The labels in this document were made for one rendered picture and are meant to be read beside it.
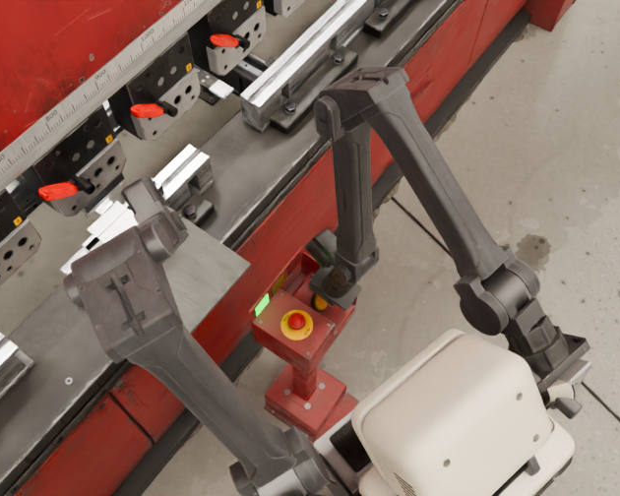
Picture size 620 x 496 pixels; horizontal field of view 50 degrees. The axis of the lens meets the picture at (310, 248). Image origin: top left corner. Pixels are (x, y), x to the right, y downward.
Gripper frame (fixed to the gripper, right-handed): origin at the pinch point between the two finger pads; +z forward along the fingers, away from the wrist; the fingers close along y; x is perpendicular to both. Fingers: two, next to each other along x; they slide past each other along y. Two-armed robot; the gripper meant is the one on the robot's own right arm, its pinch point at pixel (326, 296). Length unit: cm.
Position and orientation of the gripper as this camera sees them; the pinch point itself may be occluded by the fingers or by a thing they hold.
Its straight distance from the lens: 152.4
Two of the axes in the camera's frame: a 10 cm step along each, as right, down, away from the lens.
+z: -2.2, 3.3, 9.2
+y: -8.0, -6.0, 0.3
